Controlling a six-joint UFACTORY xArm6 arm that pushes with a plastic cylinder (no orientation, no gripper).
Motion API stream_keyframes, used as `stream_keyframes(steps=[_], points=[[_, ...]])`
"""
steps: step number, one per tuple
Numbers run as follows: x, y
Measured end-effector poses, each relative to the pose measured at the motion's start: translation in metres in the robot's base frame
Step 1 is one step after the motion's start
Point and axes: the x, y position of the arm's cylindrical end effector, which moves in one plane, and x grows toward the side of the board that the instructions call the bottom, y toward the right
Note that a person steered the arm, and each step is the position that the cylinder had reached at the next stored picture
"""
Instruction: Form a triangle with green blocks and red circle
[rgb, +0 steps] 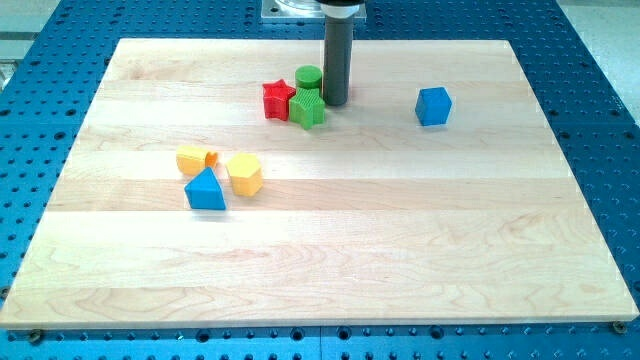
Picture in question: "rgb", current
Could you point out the blue triangle block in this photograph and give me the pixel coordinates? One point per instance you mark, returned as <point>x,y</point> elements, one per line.
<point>204,192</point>

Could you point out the green star block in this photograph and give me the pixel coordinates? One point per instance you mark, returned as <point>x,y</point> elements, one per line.
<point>307,108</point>

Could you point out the yellow hexagon block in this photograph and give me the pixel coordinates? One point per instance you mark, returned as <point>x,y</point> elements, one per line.
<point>245,173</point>

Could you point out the red star block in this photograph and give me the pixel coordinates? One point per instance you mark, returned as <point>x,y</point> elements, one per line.
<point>276,96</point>

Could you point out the green cylinder block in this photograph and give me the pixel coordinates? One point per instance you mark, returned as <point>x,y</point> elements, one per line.
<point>308,77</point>

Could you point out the light wooden board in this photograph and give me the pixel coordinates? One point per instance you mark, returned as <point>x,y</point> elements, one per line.
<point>370,218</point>

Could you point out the yellow half-round block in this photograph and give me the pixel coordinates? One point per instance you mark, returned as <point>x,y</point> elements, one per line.
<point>191,160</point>

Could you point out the blue cube block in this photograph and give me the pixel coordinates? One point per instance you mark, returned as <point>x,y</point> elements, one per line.
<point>433,106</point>

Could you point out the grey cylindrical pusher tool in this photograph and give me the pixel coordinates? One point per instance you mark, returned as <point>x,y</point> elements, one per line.
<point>339,27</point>

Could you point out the transparent mounting plate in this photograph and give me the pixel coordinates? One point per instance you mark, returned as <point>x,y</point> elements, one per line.
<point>310,11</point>

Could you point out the left board stop screw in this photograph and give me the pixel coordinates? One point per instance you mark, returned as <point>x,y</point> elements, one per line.
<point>34,337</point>

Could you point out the board stop screw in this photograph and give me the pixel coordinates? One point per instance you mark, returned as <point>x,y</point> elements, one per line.
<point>619,327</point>
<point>34,337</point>

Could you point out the right board stop screw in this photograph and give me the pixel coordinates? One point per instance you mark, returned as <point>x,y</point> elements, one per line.
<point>619,327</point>

